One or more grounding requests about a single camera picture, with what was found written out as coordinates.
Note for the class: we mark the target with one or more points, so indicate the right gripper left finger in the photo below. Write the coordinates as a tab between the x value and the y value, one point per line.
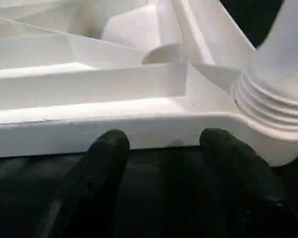
94	178

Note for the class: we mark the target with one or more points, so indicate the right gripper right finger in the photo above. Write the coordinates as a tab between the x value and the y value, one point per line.
243	188

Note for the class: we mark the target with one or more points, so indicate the white plastic table top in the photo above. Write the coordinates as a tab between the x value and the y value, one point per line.
89	124

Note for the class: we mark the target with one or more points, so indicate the white plastic table leg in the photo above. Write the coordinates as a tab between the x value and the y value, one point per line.
275	62

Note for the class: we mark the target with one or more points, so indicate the black work mat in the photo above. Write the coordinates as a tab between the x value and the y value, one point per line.
164	186

